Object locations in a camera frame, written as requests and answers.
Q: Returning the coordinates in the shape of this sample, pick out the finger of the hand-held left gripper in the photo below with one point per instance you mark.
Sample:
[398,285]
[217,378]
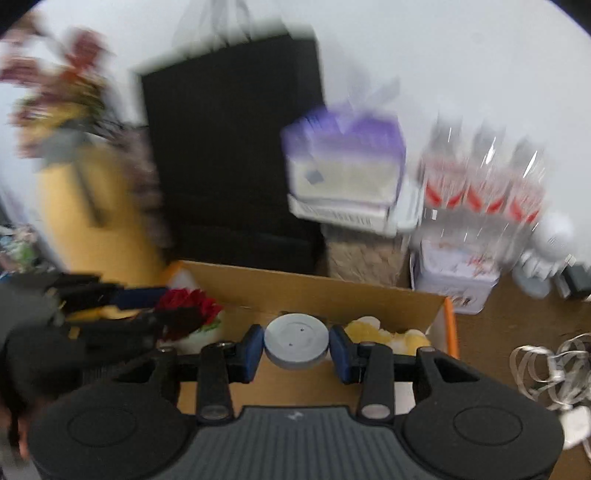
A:
[134,328]
[138,296]

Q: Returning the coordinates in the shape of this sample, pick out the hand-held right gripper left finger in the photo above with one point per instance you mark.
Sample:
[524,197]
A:
[251,354]

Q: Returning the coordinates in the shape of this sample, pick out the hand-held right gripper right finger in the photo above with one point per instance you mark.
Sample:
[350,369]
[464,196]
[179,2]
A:
[339,356]

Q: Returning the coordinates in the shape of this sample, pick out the round white tea light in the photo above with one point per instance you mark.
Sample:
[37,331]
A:
[295,339]

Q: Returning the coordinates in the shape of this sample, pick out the cardboard box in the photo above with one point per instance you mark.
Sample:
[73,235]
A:
[323,288]

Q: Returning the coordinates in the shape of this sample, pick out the yellow plush toy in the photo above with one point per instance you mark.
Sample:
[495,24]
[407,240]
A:
[364,330]

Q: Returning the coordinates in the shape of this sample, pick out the red fabric flower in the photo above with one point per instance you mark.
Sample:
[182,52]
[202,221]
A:
[184,302]

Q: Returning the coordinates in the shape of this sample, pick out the yellow thermos jug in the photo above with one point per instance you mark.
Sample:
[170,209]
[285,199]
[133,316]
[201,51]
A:
[92,230]

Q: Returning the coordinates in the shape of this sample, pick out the clear jar of cereal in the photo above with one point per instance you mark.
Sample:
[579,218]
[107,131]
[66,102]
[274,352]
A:
[364,256]

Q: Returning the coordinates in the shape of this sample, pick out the white printed tin box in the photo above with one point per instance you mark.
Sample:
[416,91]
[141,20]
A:
[452,281]

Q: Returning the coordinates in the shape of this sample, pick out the white plastic basket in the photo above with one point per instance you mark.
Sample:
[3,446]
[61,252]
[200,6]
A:
[341,214]

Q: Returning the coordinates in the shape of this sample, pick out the black paper bag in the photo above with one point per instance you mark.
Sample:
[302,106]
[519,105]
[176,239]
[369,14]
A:
[231,152]

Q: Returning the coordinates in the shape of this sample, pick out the silver ribbon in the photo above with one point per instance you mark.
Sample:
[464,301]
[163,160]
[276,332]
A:
[540,369]

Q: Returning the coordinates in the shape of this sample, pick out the purple gift box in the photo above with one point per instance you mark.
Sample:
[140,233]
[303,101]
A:
[341,152]

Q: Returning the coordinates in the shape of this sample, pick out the pack of water bottles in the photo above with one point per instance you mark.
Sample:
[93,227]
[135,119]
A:
[480,194]

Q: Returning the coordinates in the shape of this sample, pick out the white round lamp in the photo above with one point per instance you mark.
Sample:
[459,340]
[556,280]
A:
[551,240]

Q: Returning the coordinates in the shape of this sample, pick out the white power adapter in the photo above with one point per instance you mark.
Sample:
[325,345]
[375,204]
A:
[577,427]

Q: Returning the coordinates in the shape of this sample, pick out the dark small device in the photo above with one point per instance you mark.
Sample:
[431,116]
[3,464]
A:
[577,279]

